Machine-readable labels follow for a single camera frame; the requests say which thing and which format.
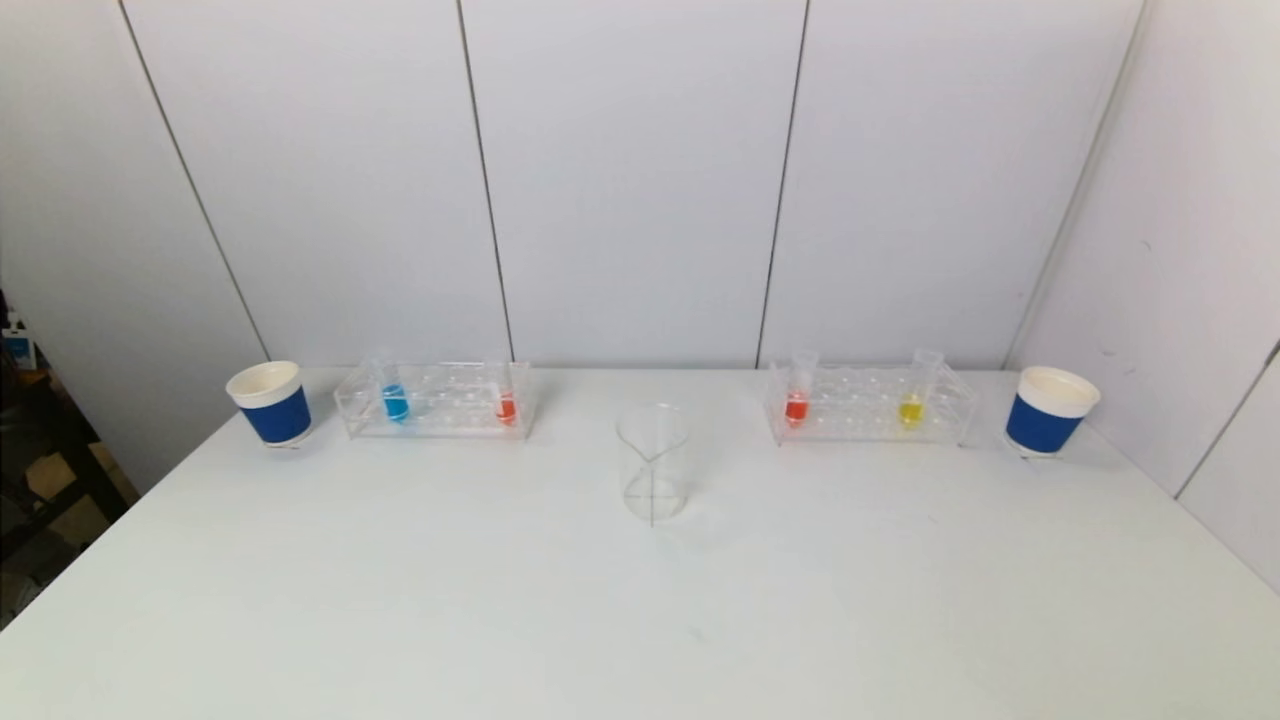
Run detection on clear glass beaker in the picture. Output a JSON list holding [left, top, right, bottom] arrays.
[[615, 402, 693, 525]]

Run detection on clear acrylic test tube rack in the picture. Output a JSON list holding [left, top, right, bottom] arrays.
[[765, 362, 979, 447], [334, 361, 533, 441]]

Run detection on test tube with blue pigment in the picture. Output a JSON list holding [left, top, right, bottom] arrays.
[[378, 355, 411, 423]]

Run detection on test tube with yellow pigment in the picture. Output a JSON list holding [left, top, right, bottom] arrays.
[[898, 349, 945, 429]]

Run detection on blue white paper cup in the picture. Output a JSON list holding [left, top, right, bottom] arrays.
[[1005, 366, 1102, 459], [226, 361, 313, 448]]

